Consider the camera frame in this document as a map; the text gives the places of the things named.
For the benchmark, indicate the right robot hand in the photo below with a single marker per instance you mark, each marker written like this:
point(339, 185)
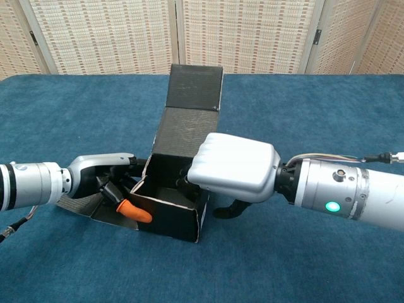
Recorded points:
point(236, 167)

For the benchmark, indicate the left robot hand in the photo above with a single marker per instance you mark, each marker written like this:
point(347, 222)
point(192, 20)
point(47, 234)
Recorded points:
point(91, 164)

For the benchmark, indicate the dark cardboard box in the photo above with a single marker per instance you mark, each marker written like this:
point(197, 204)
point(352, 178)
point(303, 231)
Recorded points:
point(189, 126)

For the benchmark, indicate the woven bamboo screen panel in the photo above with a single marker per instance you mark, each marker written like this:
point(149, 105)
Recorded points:
point(388, 38)
point(104, 34)
point(246, 34)
point(341, 34)
point(12, 38)

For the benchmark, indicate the black screen hinge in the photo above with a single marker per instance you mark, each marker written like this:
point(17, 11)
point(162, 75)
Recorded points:
point(318, 36)
point(33, 36)

